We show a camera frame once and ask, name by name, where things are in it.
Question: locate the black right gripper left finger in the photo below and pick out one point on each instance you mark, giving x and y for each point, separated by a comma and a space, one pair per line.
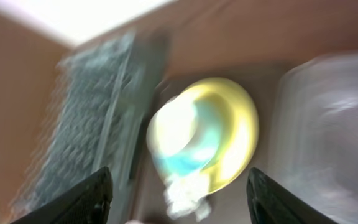
87, 202

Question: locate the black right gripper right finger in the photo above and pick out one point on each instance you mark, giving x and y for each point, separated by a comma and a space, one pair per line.
270, 203

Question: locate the white paper tissue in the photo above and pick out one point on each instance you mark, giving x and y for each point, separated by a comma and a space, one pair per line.
186, 195

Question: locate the grey plastic dishwasher rack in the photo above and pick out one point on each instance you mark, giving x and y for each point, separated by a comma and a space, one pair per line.
96, 118

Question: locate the clear plastic bin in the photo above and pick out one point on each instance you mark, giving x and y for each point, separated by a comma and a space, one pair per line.
314, 135

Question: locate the yellow plate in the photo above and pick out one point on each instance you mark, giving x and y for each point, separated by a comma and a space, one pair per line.
240, 133

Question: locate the light blue bowl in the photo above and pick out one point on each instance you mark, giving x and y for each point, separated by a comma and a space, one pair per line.
201, 149

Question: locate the cream white cup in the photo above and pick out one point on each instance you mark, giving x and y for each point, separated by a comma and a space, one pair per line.
172, 127

